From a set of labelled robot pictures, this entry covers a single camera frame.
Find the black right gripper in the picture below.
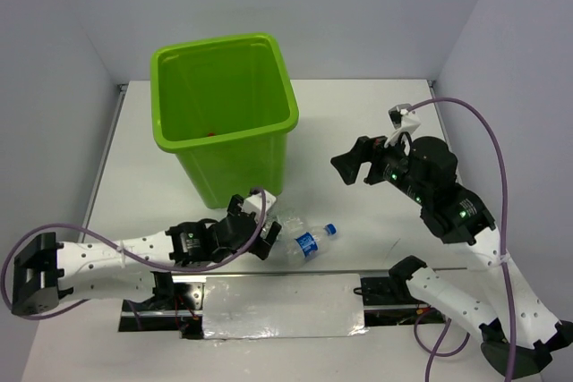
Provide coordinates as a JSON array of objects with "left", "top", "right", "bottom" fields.
[{"left": 330, "top": 127, "right": 429, "bottom": 203}]

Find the green label clear bottle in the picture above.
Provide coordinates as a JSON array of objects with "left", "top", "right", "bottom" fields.
[{"left": 262, "top": 208, "right": 307, "bottom": 242}]

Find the blue label bottle blue cap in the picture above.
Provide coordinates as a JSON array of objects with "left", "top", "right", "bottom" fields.
[{"left": 270, "top": 224, "right": 338, "bottom": 268}]

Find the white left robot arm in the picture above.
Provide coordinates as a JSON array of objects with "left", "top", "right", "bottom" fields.
[{"left": 1, "top": 189, "right": 281, "bottom": 320}]

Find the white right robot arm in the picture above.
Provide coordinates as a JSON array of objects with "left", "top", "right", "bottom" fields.
[{"left": 330, "top": 136, "right": 572, "bottom": 378}]

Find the green plastic bin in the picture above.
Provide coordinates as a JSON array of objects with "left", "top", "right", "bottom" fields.
[{"left": 150, "top": 32, "right": 299, "bottom": 208}]

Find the silver foil sheet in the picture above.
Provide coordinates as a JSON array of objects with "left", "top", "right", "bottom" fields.
[{"left": 202, "top": 274, "right": 367, "bottom": 340}]

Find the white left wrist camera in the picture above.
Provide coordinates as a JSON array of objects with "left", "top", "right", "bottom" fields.
[{"left": 242, "top": 191, "right": 277, "bottom": 218}]

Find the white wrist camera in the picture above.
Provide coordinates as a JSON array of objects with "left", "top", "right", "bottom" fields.
[
  {"left": 384, "top": 104, "right": 421, "bottom": 148},
  {"left": 242, "top": 191, "right": 277, "bottom": 218}
]

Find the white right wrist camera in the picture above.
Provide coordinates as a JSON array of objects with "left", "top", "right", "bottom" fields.
[{"left": 384, "top": 104, "right": 421, "bottom": 148}]

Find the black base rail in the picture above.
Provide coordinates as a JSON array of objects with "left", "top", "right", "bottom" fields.
[{"left": 118, "top": 272, "right": 429, "bottom": 340}]

